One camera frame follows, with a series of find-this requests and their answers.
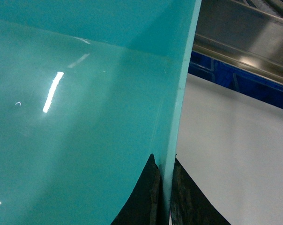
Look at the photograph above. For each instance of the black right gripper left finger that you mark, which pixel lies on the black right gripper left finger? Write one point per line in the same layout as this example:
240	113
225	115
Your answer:
141	207

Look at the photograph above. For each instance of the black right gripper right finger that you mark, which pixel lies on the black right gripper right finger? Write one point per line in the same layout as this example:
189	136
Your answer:
189	206

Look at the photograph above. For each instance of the light teal plastic bin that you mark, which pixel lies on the light teal plastic bin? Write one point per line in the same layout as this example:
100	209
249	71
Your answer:
89	89

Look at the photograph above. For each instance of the blue bin lower shelf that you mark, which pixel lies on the blue bin lower shelf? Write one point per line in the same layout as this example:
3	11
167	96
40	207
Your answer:
236	79

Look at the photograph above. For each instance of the stainless steel shelf frame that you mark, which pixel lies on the stainless steel shelf frame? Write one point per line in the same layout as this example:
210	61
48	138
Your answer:
241	36

